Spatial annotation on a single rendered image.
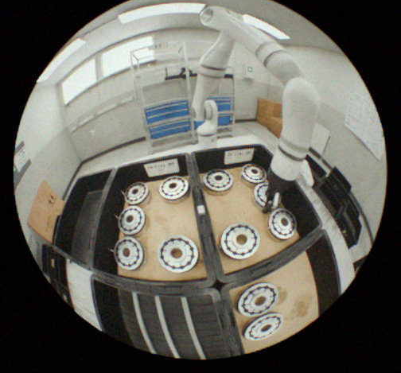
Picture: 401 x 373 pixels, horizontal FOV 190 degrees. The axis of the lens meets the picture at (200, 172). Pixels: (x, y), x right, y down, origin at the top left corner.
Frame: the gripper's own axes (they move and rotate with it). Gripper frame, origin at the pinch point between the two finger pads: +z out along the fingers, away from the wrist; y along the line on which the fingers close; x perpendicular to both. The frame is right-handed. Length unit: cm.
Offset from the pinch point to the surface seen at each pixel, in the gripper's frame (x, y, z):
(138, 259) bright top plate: -25.0, 31.7, -0.6
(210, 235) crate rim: -11.5, 17.9, -7.7
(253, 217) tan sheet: -2.9, 5.0, 2.3
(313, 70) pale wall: 119, -286, -121
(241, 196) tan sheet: -8.7, -1.7, 2.3
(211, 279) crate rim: -7.5, 25.8, -7.7
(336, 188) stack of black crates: 104, -73, 34
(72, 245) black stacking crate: -57, 56, 3
